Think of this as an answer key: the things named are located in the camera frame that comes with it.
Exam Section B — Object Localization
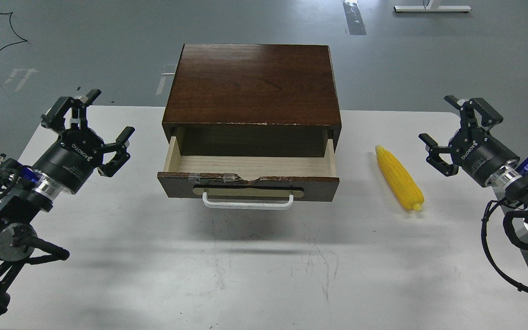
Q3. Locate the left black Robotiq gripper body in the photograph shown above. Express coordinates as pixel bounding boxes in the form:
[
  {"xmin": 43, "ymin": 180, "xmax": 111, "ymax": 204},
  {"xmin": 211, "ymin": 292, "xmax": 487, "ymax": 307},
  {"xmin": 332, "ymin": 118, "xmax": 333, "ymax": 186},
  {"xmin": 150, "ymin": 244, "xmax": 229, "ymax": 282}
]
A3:
[{"xmin": 33, "ymin": 129, "xmax": 104, "ymax": 194}]

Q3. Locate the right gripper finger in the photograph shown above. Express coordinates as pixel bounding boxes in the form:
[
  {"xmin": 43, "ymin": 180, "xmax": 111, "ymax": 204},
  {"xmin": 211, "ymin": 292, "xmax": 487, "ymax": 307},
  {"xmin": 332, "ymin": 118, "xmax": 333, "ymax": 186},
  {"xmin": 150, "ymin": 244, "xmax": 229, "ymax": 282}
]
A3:
[
  {"xmin": 444, "ymin": 95, "xmax": 504, "ymax": 134},
  {"xmin": 418, "ymin": 133, "xmax": 461, "ymax": 177}
]

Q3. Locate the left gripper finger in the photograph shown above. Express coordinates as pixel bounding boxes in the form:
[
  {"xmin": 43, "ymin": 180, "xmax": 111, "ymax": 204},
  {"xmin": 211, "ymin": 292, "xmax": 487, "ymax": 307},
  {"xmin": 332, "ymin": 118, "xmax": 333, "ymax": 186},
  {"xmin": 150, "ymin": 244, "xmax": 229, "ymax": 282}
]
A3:
[
  {"xmin": 93, "ymin": 126, "xmax": 135, "ymax": 177},
  {"xmin": 41, "ymin": 88, "xmax": 101, "ymax": 134}
]

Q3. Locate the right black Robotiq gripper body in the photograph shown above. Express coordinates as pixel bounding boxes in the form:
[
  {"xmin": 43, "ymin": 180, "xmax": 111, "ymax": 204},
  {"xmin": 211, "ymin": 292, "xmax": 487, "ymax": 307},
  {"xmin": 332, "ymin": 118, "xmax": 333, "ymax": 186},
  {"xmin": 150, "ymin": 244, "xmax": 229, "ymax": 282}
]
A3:
[{"xmin": 449, "ymin": 127, "xmax": 520, "ymax": 187}]

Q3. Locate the yellow corn cob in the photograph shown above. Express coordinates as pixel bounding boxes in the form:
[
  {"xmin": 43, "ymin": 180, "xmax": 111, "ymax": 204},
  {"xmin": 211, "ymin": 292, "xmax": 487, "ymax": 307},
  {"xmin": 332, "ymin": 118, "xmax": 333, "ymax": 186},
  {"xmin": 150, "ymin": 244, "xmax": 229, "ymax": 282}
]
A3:
[{"xmin": 375, "ymin": 145, "xmax": 424, "ymax": 211}]

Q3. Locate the wooden drawer with white handle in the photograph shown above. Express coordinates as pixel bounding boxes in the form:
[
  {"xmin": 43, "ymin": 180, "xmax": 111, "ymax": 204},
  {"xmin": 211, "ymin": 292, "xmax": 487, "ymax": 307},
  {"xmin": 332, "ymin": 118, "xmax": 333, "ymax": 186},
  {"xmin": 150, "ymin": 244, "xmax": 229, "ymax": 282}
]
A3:
[{"xmin": 157, "ymin": 125, "xmax": 340, "ymax": 202}]

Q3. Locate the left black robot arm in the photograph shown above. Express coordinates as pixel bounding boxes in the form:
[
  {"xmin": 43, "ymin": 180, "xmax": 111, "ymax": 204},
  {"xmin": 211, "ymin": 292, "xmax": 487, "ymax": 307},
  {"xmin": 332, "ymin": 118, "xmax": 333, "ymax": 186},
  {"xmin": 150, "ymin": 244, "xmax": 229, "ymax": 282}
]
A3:
[{"xmin": 0, "ymin": 88, "xmax": 135, "ymax": 316}]

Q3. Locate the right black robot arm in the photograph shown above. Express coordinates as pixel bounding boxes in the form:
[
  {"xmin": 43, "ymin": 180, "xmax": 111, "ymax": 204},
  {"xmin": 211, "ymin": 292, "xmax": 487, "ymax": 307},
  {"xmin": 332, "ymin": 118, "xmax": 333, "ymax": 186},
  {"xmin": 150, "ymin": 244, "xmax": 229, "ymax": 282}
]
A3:
[{"xmin": 419, "ymin": 95, "xmax": 528, "ymax": 293}]

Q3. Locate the white table base foot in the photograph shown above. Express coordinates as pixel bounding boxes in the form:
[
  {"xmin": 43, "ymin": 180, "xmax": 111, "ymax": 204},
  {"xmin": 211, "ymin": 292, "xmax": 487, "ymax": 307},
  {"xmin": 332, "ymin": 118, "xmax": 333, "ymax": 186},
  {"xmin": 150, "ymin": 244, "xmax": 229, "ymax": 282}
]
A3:
[{"xmin": 393, "ymin": 0, "xmax": 472, "ymax": 13}]

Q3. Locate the dark wooden cabinet box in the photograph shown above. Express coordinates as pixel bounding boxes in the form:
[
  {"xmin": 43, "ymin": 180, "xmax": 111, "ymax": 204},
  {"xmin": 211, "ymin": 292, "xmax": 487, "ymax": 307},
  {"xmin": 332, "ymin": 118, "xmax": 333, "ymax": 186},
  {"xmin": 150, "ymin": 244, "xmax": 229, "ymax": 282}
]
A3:
[{"xmin": 161, "ymin": 44, "xmax": 342, "ymax": 144}]

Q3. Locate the grey tape strip on floor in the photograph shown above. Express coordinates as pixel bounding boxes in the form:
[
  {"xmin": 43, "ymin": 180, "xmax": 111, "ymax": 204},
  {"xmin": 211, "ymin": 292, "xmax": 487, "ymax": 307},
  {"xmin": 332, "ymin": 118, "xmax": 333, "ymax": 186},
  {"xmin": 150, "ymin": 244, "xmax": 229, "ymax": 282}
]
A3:
[{"xmin": 342, "ymin": 0, "xmax": 367, "ymax": 36}]

